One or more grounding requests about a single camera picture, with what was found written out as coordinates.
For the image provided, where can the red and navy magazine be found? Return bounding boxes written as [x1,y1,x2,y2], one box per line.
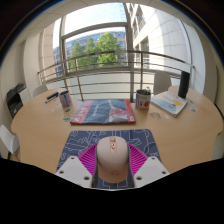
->
[69,98,137,126]

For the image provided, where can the light illustrated book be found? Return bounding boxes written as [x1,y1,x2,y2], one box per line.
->
[150,90,189,118]

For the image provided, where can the beige computer mouse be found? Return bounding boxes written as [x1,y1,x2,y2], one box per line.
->
[95,135,130,184]

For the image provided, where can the dark office printer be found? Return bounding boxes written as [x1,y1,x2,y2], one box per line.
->
[5,82,27,119]

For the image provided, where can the white can with red print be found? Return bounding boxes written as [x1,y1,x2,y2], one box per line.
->
[134,87,152,112]

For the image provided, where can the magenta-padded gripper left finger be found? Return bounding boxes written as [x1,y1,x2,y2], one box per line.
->
[54,143,100,189]

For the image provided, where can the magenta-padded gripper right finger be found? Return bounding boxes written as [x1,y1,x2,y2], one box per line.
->
[127,143,171,189]

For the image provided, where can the blue and white stapler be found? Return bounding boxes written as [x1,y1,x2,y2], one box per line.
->
[44,91,60,104]

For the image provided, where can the black cylindrical bottle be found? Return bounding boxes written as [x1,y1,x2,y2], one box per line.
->
[177,70,191,99]

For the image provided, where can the navy patterned mouse pad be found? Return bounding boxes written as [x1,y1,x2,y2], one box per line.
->
[55,128,163,190]

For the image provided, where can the metal balcony railing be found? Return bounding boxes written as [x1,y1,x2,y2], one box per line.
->
[37,49,196,101]

